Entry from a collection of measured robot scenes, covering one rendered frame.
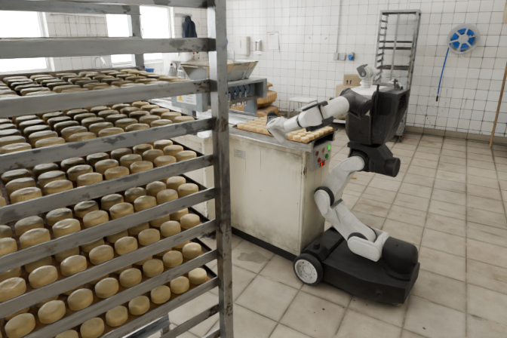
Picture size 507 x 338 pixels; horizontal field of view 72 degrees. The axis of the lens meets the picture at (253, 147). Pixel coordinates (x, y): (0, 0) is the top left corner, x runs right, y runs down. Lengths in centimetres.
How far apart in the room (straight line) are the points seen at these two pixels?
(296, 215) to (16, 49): 195
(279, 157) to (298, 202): 32
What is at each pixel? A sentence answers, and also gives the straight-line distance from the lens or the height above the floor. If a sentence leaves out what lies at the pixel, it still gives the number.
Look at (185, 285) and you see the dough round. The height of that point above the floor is 88.
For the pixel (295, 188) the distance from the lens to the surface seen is 227.
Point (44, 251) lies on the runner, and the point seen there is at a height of 114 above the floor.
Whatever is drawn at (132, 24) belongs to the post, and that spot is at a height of 155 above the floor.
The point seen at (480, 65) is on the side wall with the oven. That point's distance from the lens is 602.
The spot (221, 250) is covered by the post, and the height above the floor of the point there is 98.
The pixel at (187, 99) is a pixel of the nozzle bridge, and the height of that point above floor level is 109.
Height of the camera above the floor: 153
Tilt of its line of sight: 18 degrees down
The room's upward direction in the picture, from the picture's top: straight up
